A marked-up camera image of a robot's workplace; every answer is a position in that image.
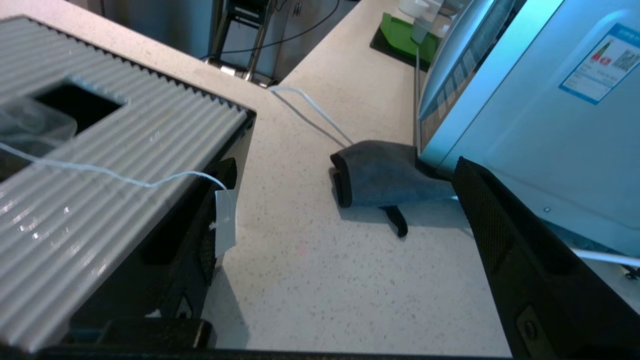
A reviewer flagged green tray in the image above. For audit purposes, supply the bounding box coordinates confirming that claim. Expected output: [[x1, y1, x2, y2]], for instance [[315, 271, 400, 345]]
[[370, 12, 441, 71]]

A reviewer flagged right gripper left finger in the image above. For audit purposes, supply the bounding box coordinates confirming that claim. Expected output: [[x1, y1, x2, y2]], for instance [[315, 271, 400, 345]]
[[97, 157, 238, 348]]

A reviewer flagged silver microwave oven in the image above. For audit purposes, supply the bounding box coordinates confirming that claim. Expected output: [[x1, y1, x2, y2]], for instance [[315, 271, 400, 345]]
[[414, 0, 640, 258]]

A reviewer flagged white power cable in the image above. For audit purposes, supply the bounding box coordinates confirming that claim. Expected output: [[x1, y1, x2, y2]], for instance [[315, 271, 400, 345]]
[[267, 85, 640, 268]]

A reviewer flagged grey tea bag with string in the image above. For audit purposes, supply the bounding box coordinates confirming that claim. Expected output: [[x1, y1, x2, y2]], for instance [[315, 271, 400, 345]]
[[0, 95, 238, 258]]

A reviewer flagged small grey bowl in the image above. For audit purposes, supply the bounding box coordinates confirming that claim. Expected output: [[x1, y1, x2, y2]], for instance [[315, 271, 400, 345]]
[[411, 20, 433, 45]]

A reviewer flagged black tissue box white lid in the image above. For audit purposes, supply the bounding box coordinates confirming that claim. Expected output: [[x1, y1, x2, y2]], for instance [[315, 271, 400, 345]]
[[0, 16, 257, 353]]

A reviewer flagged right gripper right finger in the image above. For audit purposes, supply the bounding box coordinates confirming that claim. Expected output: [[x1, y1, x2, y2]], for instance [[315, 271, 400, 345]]
[[451, 156, 640, 357]]

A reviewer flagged black flat pad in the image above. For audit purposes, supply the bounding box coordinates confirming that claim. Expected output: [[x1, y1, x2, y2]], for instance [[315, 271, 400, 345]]
[[329, 140, 458, 238]]

